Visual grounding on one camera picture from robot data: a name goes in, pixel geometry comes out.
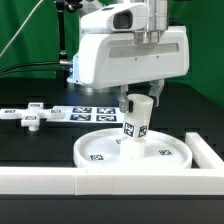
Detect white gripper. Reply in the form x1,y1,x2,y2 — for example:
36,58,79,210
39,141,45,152
78,3,189,113

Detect white round table top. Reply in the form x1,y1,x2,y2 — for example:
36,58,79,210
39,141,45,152
73,128,192,170

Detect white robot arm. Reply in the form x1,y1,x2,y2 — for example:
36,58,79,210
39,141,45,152
68,0,189,113

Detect white marker sheet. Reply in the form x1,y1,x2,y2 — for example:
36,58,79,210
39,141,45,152
53,106,124,124

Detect white L-shaped fence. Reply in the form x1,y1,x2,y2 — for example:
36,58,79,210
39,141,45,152
0,132,224,196

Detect white cross-shaped table base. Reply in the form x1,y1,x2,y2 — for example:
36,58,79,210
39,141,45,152
0,102,66,132

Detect black camera stand pole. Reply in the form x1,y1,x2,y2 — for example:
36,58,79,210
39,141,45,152
54,0,84,80

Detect black cables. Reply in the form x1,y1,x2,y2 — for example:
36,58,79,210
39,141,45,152
0,61,73,76

